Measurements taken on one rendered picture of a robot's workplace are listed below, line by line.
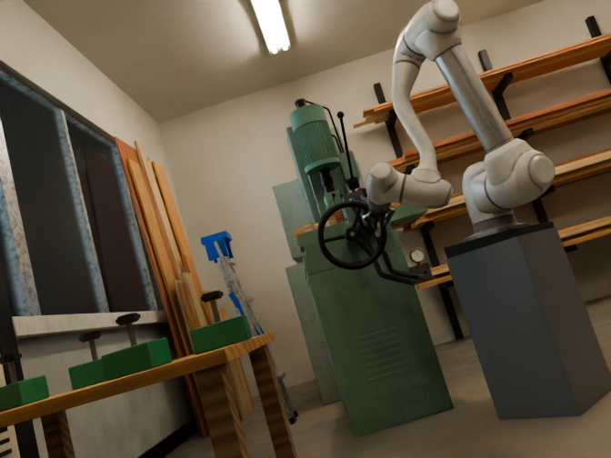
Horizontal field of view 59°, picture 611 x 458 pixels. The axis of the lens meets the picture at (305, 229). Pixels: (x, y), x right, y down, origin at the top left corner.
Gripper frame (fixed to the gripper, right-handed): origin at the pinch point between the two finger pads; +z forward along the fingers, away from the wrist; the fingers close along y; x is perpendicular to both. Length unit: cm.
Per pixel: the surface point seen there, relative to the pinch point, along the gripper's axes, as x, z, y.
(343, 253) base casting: -5.6, 24.8, 13.1
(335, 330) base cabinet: 23.7, 35.8, 25.2
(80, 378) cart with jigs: 56, -77, 89
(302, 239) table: -16.1, 21.3, 28.9
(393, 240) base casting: -5.4, 24.3, -10.1
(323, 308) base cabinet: 13.7, 32.4, 28.0
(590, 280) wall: -31, 253, -210
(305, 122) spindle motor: -71, 9, 13
